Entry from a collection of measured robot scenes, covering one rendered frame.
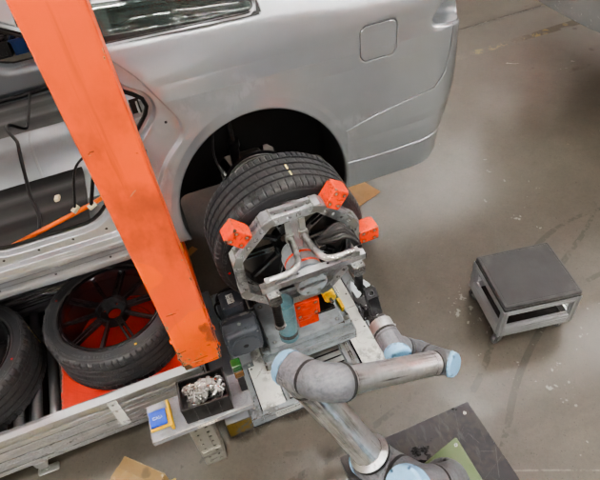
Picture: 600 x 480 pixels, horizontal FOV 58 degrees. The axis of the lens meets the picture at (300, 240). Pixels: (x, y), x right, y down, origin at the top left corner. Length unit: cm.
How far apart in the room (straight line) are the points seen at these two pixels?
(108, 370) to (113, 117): 140
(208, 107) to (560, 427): 212
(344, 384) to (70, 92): 106
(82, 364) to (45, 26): 161
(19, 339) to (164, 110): 132
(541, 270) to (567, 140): 165
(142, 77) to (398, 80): 107
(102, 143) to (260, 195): 70
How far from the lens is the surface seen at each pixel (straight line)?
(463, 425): 246
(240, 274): 217
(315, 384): 158
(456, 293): 321
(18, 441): 279
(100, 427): 278
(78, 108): 152
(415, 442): 241
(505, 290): 284
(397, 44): 238
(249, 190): 210
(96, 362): 261
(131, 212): 173
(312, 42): 220
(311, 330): 276
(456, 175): 394
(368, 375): 167
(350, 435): 190
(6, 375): 278
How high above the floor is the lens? 251
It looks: 46 degrees down
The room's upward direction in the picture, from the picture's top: 8 degrees counter-clockwise
